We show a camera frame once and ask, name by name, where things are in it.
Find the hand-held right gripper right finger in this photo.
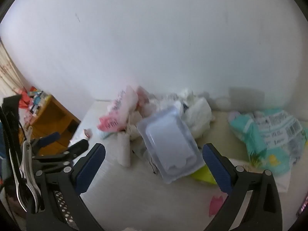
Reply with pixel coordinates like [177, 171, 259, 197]
[203, 143, 283, 231]

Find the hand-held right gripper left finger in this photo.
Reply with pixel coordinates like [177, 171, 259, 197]
[26, 143, 106, 231]

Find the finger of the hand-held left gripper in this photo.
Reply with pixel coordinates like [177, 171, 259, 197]
[30, 132, 61, 150]
[32, 139, 89, 174]

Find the pink printed wrapper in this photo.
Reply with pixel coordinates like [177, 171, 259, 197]
[97, 85, 140, 133]

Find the clear plastic blister tray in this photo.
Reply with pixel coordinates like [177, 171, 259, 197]
[136, 105, 206, 184]

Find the white plastic bag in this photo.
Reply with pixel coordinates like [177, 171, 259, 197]
[168, 90, 216, 139]

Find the red gift bag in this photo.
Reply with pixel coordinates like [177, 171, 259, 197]
[18, 90, 33, 109]

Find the yellow-green plastic wrapper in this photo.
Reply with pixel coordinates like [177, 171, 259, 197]
[191, 165, 217, 186]

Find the beige patterned curtain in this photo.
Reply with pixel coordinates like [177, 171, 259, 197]
[0, 36, 27, 94]

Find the pink paper scrap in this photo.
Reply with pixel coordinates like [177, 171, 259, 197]
[209, 194, 223, 217]

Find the white cylindrical tube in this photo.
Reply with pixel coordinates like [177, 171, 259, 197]
[117, 131, 131, 167]

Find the metal spring clip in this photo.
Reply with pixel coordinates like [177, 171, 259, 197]
[15, 126, 42, 214]

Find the brown polka dot cloth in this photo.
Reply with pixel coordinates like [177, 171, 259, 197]
[53, 190, 79, 230]

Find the teal printed packet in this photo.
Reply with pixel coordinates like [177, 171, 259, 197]
[228, 108, 308, 174]

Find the pink paper sheet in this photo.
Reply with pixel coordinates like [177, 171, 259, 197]
[137, 86, 154, 106]

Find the black cable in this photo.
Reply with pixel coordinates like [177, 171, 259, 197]
[0, 107, 27, 183]

